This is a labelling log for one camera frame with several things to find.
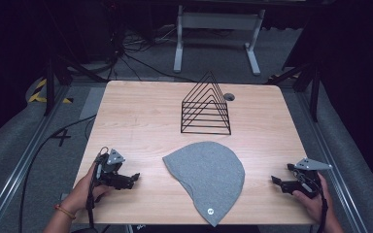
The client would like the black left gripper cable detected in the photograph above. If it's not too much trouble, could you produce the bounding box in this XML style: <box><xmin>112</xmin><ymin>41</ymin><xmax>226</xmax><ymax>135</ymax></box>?
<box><xmin>85</xmin><ymin>146</ymin><xmax>110</xmax><ymax>229</ymax></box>

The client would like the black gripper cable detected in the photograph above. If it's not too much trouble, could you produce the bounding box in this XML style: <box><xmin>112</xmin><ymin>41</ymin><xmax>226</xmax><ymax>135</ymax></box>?
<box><xmin>85</xmin><ymin>146</ymin><xmax>110</xmax><ymax>229</ymax></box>
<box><xmin>316</xmin><ymin>185</ymin><xmax>330</xmax><ymax>233</ymax></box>

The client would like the black wire file rack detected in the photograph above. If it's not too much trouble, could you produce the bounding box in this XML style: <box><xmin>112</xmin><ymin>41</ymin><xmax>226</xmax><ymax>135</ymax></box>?
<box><xmin>180</xmin><ymin>70</ymin><xmax>233</xmax><ymax>136</ymax></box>

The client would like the black cable on floor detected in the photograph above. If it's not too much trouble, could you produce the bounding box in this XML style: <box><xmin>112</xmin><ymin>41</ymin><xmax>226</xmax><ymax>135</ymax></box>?
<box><xmin>18</xmin><ymin>114</ymin><xmax>97</xmax><ymax>233</ymax></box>

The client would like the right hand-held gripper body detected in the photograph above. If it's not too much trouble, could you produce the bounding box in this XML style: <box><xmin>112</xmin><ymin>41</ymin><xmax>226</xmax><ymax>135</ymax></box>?
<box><xmin>288</xmin><ymin>157</ymin><xmax>333</xmax><ymax>199</ymax></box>

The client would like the bundle of black floor cables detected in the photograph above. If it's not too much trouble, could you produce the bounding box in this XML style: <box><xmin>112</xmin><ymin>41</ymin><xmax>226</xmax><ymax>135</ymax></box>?
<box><xmin>108</xmin><ymin>23</ymin><xmax>197</xmax><ymax>83</ymax></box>

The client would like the yellow black hazard tape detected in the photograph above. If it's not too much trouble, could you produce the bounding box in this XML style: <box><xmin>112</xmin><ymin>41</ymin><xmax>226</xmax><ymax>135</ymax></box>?
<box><xmin>27</xmin><ymin>78</ymin><xmax>75</xmax><ymax>105</ymax></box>

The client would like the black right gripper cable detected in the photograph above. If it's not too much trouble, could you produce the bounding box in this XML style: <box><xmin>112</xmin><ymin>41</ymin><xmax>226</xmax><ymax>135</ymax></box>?
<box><xmin>316</xmin><ymin>185</ymin><xmax>330</xmax><ymax>233</ymax></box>

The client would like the black metal stand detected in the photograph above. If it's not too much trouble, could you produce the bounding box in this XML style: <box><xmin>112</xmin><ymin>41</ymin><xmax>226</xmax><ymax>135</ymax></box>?
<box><xmin>43</xmin><ymin>52</ymin><xmax>109</xmax><ymax>117</ymax></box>
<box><xmin>264</xmin><ymin>62</ymin><xmax>322</xmax><ymax>123</ymax></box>

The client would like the person's left hand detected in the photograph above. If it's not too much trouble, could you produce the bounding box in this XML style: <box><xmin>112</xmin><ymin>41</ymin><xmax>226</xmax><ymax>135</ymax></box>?
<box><xmin>65</xmin><ymin>161</ymin><xmax>115</xmax><ymax>216</ymax></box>

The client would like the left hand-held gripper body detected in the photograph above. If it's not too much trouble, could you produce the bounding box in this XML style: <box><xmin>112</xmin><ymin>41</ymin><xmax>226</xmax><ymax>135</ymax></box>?
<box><xmin>93</xmin><ymin>148</ymin><xmax>126</xmax><ymax>188</ymax></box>

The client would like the aluminium floor rail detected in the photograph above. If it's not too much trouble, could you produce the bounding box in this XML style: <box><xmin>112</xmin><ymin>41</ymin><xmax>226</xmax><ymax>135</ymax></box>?
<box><xmin>294</xmin><ymin>90</ymin><xmax>370</xmax><ymax>233</ymax></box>
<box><xmin>0</xmin><ymin>84</ymin><xmax>72</xmax><ymax>233</ymax></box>

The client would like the person's right hand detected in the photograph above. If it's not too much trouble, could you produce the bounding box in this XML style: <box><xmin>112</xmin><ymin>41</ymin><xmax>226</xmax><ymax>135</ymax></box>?
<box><xmin>292</xmin><ymin>172</ymin><xmax>334</xmax><ymax>225</ymax></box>

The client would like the grey knitted beanie hat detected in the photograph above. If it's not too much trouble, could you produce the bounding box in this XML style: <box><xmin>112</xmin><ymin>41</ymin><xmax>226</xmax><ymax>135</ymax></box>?
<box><xmin>162</xmin><ymin>141</ymin><xmax>246</xmax><ymax>228</ymax></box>

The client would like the orange bracelet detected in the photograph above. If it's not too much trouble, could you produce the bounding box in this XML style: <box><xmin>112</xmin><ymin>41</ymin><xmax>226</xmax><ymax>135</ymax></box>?
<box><xmin>52</xmin><ymin>203</ymin><xmax>78</xmax><ymax>221</ymax></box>

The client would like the white metal table frame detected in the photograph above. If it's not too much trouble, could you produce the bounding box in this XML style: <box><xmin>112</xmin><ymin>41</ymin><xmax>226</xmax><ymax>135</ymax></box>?
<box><xmin>173</xmin><ymin>4</ymin><xmax>267</xmax><ymax>77</ymax></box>

